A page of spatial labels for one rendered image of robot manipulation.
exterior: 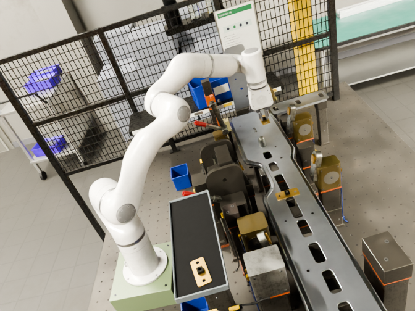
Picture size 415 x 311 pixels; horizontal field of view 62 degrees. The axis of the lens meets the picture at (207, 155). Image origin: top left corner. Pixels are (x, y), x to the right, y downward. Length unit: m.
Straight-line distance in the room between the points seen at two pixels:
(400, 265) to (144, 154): 0.84
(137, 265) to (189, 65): 0.78
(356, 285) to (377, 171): 0.87
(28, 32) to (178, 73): 3.47
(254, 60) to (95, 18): 3.05
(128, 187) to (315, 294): 0.66
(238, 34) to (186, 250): 1.36
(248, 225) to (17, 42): 3.96
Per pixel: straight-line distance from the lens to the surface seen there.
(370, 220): 1.62
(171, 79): 1.25
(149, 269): 1.46
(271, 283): 1.01
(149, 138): 1.22
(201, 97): 1.91
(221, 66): 1.35
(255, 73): 1.50
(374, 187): 1.76
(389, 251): 1.11
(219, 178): 1.20
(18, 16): 4.58
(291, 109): 1.58
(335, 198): 1.47
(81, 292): 2.76
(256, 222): 1.12
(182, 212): 1.12
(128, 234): 1.33
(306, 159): 1.56
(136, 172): 1.23
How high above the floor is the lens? 1.90
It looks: 34 degrees down
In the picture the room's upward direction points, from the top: 18 degrees counter-clockwise
